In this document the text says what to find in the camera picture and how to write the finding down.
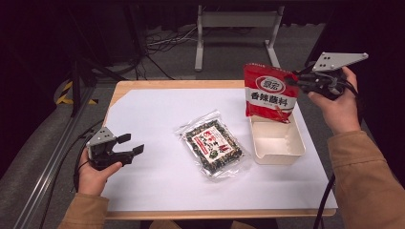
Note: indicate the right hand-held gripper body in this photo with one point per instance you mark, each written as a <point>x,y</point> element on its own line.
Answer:
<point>328,81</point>

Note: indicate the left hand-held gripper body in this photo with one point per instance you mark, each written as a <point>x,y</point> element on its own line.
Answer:
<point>102,149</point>

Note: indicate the red and white sauce packet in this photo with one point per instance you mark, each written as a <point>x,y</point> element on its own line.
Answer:
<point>270,92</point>

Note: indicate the cream plastic box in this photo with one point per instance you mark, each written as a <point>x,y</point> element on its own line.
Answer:
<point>277,143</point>

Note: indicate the person's left hand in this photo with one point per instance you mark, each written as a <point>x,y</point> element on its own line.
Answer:
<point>92,181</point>

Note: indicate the person's right hand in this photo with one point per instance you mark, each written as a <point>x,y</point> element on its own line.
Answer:
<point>342,111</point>

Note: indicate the yellow and black striped tape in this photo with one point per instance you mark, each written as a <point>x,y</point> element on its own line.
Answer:
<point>65,97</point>

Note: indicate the black tripod stand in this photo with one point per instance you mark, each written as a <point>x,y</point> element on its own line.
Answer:
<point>76,86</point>

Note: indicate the clear seaweed packet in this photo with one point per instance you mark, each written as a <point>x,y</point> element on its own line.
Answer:
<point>212,146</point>

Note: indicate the white metal stand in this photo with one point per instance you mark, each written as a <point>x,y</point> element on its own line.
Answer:
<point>237,19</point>

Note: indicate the aluminium rail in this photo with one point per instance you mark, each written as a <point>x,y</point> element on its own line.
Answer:
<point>47,171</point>

